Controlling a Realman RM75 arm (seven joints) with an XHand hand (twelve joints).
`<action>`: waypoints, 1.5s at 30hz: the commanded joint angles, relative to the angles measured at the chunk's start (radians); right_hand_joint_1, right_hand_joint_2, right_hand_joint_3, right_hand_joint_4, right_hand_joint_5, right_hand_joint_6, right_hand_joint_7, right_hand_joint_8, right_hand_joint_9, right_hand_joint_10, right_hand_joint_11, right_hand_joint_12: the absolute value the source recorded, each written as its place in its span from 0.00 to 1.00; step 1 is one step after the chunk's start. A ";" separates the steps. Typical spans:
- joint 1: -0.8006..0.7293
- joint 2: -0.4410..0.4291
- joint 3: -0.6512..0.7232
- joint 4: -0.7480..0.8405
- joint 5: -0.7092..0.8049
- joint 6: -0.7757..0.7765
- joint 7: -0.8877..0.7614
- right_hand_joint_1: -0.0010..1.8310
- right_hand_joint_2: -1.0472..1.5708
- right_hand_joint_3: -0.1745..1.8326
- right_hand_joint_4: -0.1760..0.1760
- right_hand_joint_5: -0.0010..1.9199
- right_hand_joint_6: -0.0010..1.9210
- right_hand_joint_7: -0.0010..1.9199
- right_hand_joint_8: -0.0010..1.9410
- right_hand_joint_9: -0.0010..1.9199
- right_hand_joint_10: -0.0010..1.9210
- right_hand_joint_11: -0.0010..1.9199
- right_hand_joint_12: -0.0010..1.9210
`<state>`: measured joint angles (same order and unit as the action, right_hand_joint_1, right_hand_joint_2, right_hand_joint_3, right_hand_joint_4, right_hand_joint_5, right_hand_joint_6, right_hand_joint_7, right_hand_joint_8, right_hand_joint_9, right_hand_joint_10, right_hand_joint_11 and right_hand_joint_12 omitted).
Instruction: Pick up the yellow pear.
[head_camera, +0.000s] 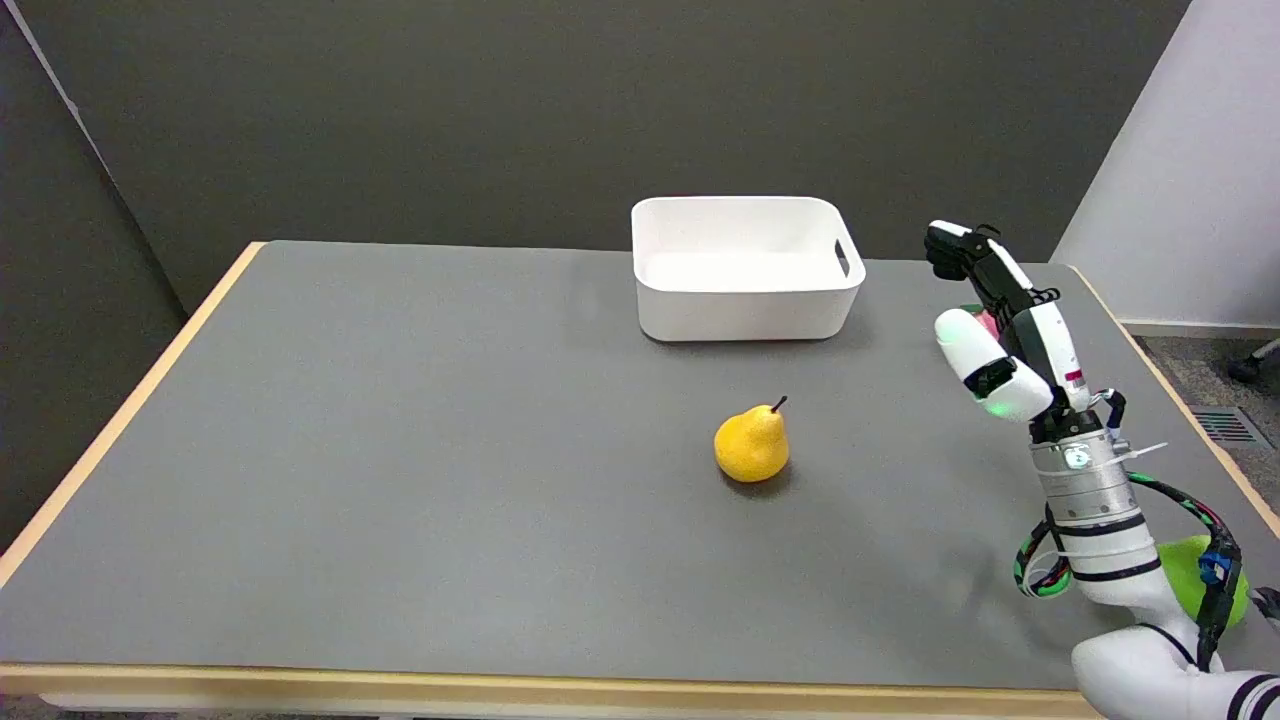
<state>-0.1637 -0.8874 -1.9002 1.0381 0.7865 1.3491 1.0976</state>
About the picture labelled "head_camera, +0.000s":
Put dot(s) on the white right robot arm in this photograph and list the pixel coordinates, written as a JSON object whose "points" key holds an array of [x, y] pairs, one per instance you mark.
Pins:
{"points": [[1095, 500]]}

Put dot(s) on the green pear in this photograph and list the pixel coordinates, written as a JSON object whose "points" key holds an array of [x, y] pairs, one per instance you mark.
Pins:
{"points": [[1182, 578]]}

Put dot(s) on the black chair caster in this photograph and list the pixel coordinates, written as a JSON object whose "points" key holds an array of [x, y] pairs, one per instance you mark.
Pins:
{"points": [[1248, 366]]}

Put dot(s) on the white plastic storage bin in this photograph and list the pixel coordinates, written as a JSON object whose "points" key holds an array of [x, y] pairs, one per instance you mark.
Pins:
{"points": [[745, 265]]}

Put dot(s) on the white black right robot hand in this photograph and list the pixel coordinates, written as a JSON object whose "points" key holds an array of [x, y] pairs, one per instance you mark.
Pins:
{"points": [[1045, 340]]}

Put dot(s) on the metal floor vent grille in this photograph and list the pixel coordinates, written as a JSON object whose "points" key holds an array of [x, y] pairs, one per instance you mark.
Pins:
{"points": [[1226, 426]]}

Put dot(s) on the pink peach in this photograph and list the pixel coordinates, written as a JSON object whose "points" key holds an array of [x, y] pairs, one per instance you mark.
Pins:
{"points": [[986, 322]]}

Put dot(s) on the yellow pear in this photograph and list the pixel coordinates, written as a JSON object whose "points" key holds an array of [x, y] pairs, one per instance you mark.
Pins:
{"points": [[752, 445]]}

